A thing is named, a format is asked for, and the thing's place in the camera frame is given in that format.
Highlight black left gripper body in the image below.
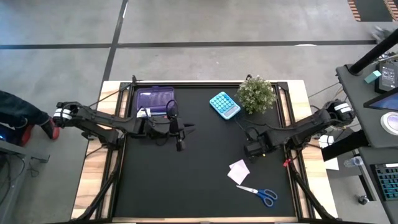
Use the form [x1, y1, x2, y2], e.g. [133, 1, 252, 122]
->
[141, 115, 187, 152]

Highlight black table mat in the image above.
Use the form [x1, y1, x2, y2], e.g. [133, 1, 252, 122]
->
[113, 86, 296, 218]

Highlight pale sticky note pad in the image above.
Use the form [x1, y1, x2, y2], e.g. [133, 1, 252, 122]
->
[226, 159, 251, 186]

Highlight white round disc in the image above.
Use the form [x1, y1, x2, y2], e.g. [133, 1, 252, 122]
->
[381, 111, 398, 136]

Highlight black keyboard teal keys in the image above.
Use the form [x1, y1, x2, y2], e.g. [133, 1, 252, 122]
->
[371, 163, 398, 202]

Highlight grey metal cart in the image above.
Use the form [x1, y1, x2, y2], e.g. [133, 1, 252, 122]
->
[0, 139, 50, 224]

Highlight white paper sheet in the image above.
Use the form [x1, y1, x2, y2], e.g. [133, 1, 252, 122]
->
[318, 135, 340, 171]

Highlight blue handled scissors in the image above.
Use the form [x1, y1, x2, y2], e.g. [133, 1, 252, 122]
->
[235, 184, 279, 208]

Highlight person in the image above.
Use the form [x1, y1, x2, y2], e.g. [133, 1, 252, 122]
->
[0, 90, 60, 147]

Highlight teal small block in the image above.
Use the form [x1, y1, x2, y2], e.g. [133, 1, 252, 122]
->
[364, 70, 382, 84]

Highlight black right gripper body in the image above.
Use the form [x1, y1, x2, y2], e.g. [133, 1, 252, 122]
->
[243, 127, 276, 163]

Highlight black mat striped edge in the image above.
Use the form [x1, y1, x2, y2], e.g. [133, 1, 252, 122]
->
[347, 0, 398, 22]

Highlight light blue calculator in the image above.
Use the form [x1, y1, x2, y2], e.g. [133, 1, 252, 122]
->
[208, 91, 242, 121]

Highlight desk monitor screen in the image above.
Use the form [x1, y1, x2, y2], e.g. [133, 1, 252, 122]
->
[363, 90, 398, 111]

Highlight black aluminium rig frame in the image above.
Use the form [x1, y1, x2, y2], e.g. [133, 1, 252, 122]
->
[71, 74, 340, 224]

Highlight purple plastic pencil case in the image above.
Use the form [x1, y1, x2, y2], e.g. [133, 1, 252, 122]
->
[135, 86, 176, 118]

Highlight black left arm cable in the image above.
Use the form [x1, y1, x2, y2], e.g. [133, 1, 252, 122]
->
[88, 75, 137, 108]

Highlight black device box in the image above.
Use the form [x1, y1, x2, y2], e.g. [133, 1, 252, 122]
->
[374, 61, 397, 94]

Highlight black round pole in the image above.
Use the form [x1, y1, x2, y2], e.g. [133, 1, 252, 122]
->
[348, 29, 398, 76]

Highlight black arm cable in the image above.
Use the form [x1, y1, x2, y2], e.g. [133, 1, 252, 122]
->
[233, 115, 259, 138]
[88, 75, 137, 108]

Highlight clear water bottle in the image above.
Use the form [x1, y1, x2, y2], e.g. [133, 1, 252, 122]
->
[343, 156, 364, 168]

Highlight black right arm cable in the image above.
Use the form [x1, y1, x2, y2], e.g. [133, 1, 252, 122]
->
[233, 115, 259, 138]

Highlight potted plant in black pot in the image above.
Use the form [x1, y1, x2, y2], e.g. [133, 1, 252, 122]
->
[235, 75, 277, 115]

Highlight dark grey side desk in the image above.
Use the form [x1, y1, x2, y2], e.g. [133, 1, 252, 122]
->
[335, 60, 398, 224]

